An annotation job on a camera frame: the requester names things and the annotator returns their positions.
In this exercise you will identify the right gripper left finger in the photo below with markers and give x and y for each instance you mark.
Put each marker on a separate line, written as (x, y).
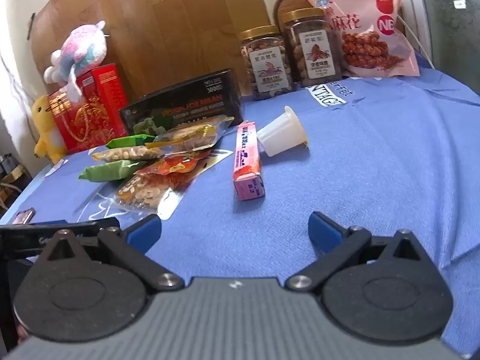
(127, 249)

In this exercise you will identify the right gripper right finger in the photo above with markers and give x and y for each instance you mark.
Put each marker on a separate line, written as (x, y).
(339, 248)

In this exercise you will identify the green snack packet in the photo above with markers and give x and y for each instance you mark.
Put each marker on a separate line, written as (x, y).
(117, 170)
(130, 141)

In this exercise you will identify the peanut snack packet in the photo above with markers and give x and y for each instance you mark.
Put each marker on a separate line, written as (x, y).
(133, 153)

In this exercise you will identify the pink long snack box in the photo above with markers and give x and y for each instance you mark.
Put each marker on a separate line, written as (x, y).
(247, 176)

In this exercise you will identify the clear yellow snack packet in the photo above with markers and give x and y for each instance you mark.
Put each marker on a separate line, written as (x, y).
(194, 136)

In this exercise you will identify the red orange snack packet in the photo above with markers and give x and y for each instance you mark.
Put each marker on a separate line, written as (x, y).
(182, 163)

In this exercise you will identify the smartphone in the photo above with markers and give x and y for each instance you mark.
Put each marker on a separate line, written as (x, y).
(24, 217)

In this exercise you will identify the yellow duck plush toy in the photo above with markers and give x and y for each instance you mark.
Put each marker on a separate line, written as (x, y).
(50, 143)

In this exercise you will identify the red gift box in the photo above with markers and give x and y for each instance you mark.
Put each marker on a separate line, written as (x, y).
(94, 120)

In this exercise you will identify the black tin box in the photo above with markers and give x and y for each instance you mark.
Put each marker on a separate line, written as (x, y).
(202, 97)

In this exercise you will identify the pink blue plush toy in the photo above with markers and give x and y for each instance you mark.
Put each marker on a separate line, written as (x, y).
(84, 49)

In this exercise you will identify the pink twisted snack bag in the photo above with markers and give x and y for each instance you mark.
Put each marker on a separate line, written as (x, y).
(368, 39)

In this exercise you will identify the brown round wooden board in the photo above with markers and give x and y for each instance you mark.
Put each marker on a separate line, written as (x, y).
(281, 7)

